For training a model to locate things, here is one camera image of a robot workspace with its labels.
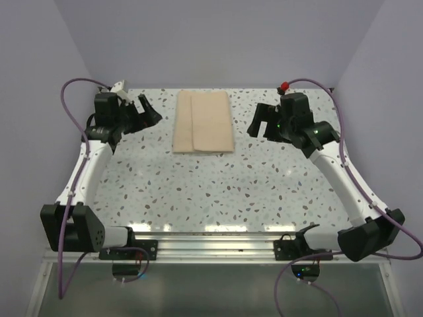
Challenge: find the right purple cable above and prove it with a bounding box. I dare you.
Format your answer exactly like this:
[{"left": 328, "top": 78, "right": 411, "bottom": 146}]
[{"left": 273, "top": 78, "right": 423, "bottom": 317}]

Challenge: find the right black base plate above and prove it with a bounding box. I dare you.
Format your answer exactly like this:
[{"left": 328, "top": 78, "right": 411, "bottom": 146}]
[{"left": 273, "top": 233, "right": 333, "bottom": 261}]

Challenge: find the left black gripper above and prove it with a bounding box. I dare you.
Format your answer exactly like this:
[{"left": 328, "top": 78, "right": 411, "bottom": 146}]
[{"left": 114, "top": 94, "right": 161, "bottom": 135}]

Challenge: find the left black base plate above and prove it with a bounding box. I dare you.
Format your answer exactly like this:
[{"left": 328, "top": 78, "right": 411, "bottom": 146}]
[{"left": 99, "top": 239, "right": 158, "bottom": 261}]

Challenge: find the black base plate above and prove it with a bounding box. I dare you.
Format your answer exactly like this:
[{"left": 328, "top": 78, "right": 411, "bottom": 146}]
[
  {"left": 273, "top": 233, "right": 333, "bottom": 261},
  {"left": 99, "top": 239, "right": 158, "bottom": 261}
]

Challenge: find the beige cloth wrap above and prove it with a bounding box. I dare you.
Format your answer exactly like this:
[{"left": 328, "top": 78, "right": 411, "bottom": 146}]
[{"left": 173, "top": 90, "right": 235, "bottom": 153}]

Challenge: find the purple cable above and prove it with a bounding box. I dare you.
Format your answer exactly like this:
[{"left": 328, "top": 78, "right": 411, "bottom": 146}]
[
  {"left": 273, "top": 78, "right": 423, "bottom": 317},
  {"left": 58, "top": 77, "right": 149, "bottom": 300}
]

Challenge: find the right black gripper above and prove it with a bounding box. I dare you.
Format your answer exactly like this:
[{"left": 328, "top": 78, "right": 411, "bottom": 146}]
[{"left": 247, "top": 102, "right": 295, "bottom": 144}]

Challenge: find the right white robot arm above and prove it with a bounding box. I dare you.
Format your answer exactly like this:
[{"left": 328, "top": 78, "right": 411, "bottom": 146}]
[{"left": 247, "top": 92, "right": 405, "bottom": 262}]

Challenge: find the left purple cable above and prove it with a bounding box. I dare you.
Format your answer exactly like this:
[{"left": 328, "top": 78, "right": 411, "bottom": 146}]
[{"left": 58, "top": 77, "right": 149, "bottom": 300}]

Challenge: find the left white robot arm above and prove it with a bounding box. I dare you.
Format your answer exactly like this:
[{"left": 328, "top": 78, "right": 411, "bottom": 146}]
[{"left": 40, "top": 92, "right": 162, "bottom": 260}]

